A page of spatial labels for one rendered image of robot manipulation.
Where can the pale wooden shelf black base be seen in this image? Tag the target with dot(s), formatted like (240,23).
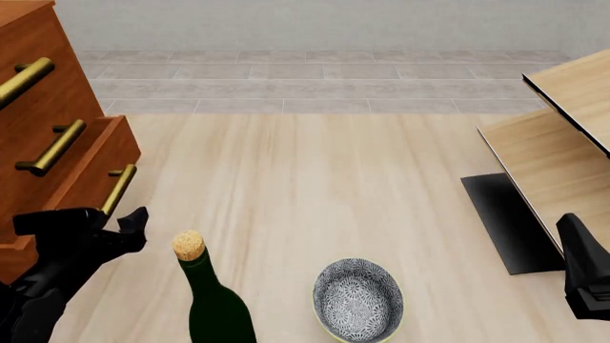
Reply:
(562,157)

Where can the dark green glass bottle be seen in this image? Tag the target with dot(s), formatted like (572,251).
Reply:
(219,307)

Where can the tan cork stopper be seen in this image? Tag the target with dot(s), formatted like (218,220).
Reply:
(189,243)

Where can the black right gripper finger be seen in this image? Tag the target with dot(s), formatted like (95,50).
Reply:
(583,250)

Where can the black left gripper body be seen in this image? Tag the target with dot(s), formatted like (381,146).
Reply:
(81,250)

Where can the wooden cabinet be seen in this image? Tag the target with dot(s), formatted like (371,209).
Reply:
(21,8)

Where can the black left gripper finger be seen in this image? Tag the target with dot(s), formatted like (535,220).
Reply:
(136,228)

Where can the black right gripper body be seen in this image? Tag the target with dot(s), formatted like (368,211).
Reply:
(591,302)

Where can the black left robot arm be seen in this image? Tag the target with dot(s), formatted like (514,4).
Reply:
(28,314)

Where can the grey floral patterned bowl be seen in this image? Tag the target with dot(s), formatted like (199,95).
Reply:
(358,300)

